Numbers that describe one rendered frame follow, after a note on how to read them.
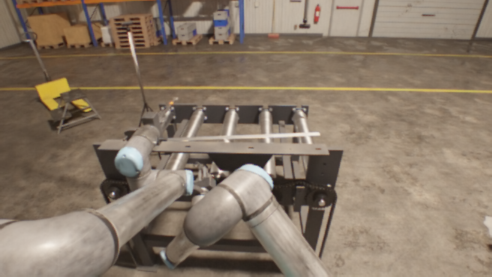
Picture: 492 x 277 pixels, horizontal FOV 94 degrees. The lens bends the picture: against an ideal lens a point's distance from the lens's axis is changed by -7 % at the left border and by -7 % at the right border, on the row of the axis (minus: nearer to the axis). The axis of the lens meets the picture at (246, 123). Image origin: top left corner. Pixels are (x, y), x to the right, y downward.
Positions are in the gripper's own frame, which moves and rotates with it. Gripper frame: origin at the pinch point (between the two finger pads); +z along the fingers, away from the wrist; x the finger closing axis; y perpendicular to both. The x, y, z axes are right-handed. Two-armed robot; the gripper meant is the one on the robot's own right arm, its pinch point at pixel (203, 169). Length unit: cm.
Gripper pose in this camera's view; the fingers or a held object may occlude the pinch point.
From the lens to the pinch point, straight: 131.6
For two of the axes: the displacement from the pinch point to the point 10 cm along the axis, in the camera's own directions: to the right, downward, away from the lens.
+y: 5.1, 6.0, 6.2
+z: -0.8, -6.8, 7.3
